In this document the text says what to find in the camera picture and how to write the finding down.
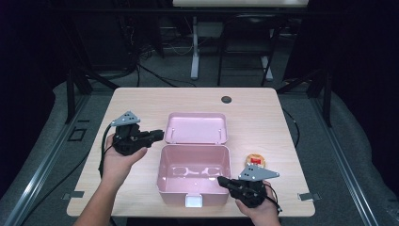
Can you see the person's right hand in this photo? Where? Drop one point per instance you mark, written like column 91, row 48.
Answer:
column 266, row 213

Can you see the black metal stand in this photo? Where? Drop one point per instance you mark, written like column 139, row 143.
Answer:
column 326, row 94
column 72, row 91

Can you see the person's left hand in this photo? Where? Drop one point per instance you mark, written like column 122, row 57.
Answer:
column 119, row 163

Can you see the white desk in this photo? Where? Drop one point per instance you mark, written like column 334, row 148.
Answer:
column 195, row 47

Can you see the black chair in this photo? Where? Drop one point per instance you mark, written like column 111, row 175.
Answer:
column 247, row 34

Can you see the pink plastic storage box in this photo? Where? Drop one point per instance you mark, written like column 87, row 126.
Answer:
column 194, row 163

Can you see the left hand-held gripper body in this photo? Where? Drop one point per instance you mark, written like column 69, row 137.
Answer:
column 128, row 141

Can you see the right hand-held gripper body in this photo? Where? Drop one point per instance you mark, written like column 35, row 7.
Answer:
column 251, row 188

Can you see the round grey table grommet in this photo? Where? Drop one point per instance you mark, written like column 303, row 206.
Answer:
column 226, row 100

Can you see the round orange snack packet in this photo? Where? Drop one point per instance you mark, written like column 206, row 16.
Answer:
column 255, row 160

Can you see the aluminium floor rail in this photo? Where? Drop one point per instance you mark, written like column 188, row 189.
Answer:
column 345, row 163
column 44, row 169

